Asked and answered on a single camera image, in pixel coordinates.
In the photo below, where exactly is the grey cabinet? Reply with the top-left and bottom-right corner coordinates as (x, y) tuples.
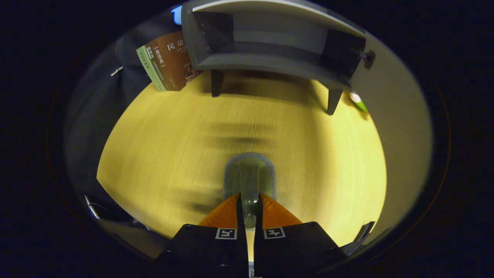
(181, 0), (368, 116)

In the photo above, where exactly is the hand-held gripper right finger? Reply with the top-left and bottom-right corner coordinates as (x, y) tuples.
(254, 193), (347, 278)

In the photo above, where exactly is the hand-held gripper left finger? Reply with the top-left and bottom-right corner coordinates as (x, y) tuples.
(156, 193), (250, 278)

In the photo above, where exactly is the black backdrop cloth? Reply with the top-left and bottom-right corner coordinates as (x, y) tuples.
(64, 6), (186, 222)

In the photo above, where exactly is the olive green rounded object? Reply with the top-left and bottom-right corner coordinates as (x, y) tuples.
(223, 152), (277, 229)

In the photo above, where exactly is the brown book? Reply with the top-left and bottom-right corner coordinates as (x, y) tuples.
(144, 31), (202, 92)

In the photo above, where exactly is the pink and green plush toy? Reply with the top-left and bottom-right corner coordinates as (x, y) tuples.
(349, 92), (369, 113)

